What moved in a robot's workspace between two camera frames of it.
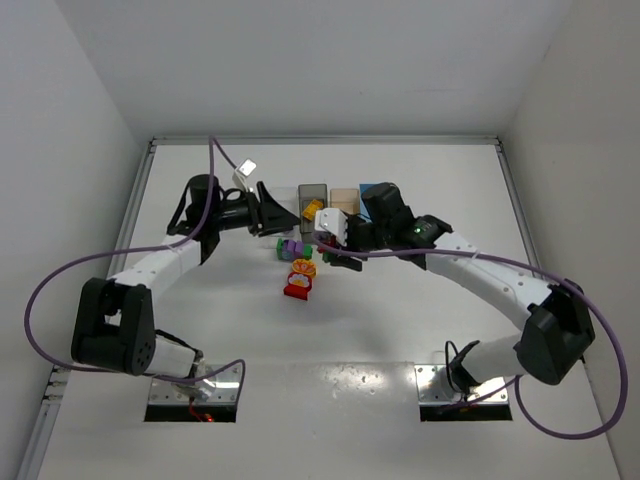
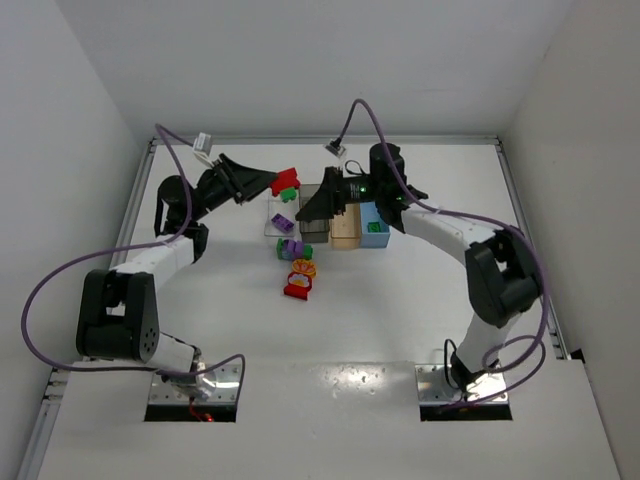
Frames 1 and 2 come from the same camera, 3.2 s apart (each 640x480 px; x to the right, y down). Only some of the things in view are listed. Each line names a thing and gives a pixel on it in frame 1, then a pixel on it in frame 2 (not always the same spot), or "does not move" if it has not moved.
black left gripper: (254, 213) -> (230, 178)
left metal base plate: (220, 386) does not move
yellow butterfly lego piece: (306, 266) does not move
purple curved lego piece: (292, 249) does not move
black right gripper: (351, 240) -> (338, 189)
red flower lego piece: (298, 286) does not move
